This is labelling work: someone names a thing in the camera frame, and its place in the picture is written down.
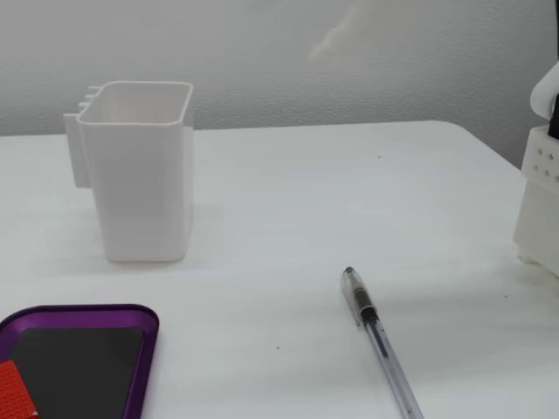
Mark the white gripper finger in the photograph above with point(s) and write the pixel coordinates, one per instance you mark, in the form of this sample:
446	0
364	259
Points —
358	30

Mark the red textured cube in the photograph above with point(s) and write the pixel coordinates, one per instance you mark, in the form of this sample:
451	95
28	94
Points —
13	388

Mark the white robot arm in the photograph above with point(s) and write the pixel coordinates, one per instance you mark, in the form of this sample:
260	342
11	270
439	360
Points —
539	209

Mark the white plastic box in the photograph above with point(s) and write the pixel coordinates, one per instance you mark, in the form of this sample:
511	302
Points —
140	183

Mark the clear black ballpoint pen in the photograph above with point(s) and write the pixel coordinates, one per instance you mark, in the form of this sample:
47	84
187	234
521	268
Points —
367	312

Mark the purple tray with black mat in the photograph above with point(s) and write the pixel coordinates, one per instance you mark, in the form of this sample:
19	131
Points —
87	362

